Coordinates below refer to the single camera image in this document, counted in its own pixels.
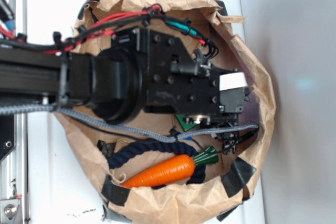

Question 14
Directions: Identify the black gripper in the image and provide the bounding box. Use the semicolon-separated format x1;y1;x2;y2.
112;27;249;126

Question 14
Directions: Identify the green rectangular block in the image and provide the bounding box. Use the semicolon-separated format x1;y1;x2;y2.
175;115;198;132

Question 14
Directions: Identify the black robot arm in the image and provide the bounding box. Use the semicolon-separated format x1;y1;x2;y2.
1;27;250;125

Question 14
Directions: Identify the orange toy carrot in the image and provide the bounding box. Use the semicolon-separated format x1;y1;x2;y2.
122;146;219;188

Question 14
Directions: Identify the brown paper bag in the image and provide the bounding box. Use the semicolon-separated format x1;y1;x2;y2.
56;0;276;223

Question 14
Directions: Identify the red and black wire bundle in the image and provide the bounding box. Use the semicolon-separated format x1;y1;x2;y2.
0;4;219;57

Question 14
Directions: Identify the dark blue rope ring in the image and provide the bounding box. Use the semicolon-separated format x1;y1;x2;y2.
107;137;206;189

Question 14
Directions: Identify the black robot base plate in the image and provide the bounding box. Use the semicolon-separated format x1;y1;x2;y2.
0;115;15;162

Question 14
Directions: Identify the grey braided cable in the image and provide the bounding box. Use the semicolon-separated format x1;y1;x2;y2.
0;104;259;143

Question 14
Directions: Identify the aluminium frame rail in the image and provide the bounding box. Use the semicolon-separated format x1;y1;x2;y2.
1;0;30;223

